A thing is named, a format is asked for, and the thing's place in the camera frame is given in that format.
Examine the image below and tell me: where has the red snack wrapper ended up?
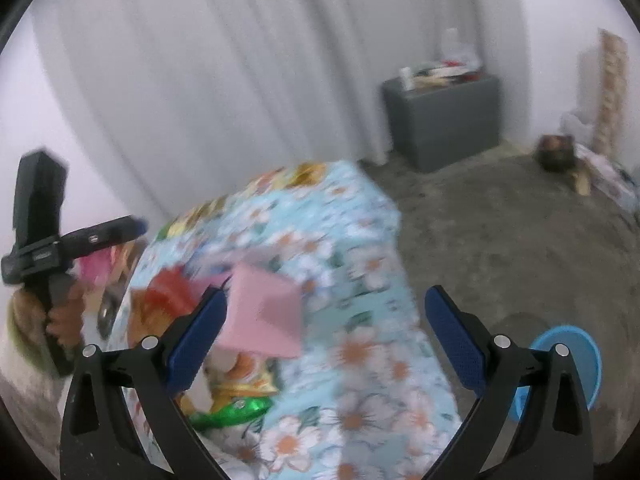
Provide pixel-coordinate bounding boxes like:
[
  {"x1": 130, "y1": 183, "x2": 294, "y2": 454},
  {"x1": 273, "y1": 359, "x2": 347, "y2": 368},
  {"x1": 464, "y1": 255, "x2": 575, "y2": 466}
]
[{"x1": 127, "y1": 268, "x2": 220, "y2": 348}]

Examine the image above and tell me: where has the green potato chip bag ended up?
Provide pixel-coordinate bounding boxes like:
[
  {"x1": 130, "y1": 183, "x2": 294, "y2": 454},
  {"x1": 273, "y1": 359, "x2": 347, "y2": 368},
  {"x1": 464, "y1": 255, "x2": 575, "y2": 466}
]
[{"x1": 188, "y1": 396, "x2": 273, "y2": 431}]

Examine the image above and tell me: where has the blue trash basket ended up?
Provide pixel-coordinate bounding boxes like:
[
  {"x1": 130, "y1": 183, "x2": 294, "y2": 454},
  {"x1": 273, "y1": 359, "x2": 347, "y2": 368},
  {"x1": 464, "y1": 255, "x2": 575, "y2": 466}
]
[{"x1": 529, "y1": 325, "x2": 603, "y2": 411}]

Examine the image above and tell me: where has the person left hand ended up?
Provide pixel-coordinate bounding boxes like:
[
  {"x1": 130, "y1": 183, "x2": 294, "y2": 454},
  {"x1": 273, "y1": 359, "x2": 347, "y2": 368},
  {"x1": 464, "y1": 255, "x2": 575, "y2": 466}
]
[{"x1": 44, "y1": 281, "x2": 85, "y2": 349}]

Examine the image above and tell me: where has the grey curtain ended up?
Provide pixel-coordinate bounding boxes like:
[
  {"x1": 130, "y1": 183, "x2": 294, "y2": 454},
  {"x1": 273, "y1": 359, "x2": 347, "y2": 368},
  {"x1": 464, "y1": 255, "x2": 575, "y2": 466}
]
[{"x1": 30, "y1": 0, "x2": 525, "y2": 220}]

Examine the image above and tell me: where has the patterned rolled mat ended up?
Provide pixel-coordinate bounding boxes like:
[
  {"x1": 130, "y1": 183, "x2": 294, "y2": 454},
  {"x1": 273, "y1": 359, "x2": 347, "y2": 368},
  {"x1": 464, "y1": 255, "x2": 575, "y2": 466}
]
[{"x1": 592, "y1": 29, "x2": 628, "y2": 158}]

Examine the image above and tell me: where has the dark grey cabinet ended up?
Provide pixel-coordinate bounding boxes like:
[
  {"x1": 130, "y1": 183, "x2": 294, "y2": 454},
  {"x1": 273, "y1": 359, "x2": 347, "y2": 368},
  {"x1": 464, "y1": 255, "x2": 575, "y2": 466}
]
[{"x1": 381, "y1": 75, "x2": 502, "y2": 174}]

